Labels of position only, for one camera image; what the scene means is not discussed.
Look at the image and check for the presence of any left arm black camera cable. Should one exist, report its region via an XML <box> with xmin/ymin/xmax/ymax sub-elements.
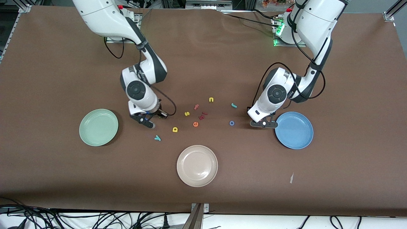
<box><xmin>251</xmin><ymin>0</ymin><xmax>333</xmax><ymax>110</ymax></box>

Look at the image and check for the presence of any aluminium frame profile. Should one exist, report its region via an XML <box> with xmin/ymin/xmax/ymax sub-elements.
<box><xmin>383</xmin><ymin>0</ymin><xmax>407</xmax><ymax>22</ymax></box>

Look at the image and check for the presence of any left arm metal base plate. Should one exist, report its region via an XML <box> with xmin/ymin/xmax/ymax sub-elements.
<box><xmin>272</xmin><ymin>17</ymin><xmax>307</xmax><ymax>47</ymax></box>

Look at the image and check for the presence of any black cable on table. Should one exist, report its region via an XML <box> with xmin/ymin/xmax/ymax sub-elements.
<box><xmin>219</xmin><ymin>9</ymin><xmax>279</xmax><ymax>27</ymax></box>

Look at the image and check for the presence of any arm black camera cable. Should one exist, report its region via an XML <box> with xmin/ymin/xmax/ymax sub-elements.
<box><xmin>104</xmin><ymin>37</ymin><xmax>177</xmax><ymax>117</ymax></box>
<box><xmin>251</xmin><ymin>0</ymin><xmax>333</xmax><ymax>110</ymax></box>

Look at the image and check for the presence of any metal frame post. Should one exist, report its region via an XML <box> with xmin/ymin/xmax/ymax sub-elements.
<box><xmin>182</xmin><ymin>203</ymin><xmax>210</xmax><ymax>229</ymax></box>

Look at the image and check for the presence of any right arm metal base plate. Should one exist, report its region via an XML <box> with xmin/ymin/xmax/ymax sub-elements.
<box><xmin>105</xmin><ymin>13</ymin><xmax>142</xmax><ymax>43</ymax></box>

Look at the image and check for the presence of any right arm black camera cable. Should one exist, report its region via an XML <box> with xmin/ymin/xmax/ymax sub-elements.
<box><xmin>104</xmin><ymin>37</ymin><xmax>177</xmax><ymax>117</ymax></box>

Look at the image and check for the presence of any blue plate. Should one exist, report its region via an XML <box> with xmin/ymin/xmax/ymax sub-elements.
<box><xmin>275</xmin><ymin>111</ymin><xmax>314</xmax><ymax>150</ymax></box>

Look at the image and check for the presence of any light green plate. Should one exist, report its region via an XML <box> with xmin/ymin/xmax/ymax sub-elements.
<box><xmin>79</xmin><ymin>109</ymin><xmax>119</xmax><ymax>147</ymax></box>

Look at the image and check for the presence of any grey metal equipment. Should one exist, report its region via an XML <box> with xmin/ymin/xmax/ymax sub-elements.
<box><xmin>185</xmin><ymin>0</ymin><xmax>232</xmax><ymax>9</ymax></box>

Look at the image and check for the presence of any brown dried plant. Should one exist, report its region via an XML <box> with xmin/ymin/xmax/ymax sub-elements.
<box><xmin>262</xmin><ymin>0</ymin><xmax>286</xmax><ymax>8</ymax></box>

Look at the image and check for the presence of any aluminium table edge rail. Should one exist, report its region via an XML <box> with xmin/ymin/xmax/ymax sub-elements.
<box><xmin>0</xmin><ymin>13</ymin><xmax>19</xmax><ymax>64</ymax></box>

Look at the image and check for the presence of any beige plate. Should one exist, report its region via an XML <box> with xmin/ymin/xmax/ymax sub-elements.
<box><xmin>176</xmin><ymin>145</ymin><xmax>218</xmax><ymax>187</ymax></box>

